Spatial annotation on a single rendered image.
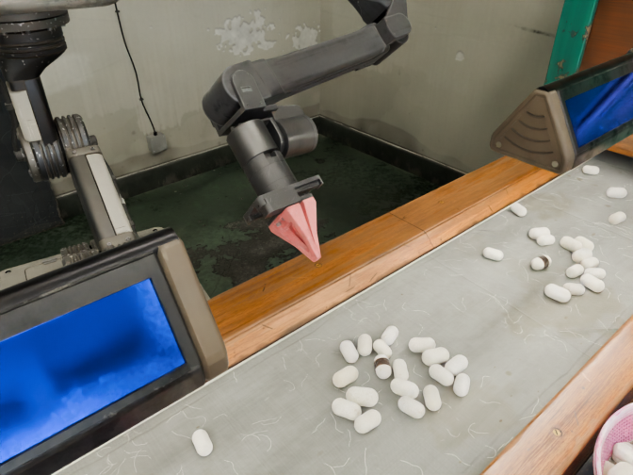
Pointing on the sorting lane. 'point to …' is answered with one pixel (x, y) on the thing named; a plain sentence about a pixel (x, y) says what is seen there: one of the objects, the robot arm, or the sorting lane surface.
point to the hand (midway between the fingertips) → (314, 254)
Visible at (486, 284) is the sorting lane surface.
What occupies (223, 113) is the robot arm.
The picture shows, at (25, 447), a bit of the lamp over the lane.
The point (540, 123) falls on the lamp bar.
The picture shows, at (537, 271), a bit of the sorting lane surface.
